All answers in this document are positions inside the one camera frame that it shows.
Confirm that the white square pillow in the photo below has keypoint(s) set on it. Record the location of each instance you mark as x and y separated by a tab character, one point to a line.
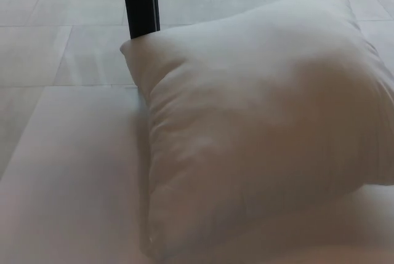
252	122

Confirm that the black metal post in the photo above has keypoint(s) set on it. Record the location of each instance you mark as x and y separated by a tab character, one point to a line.
140	2

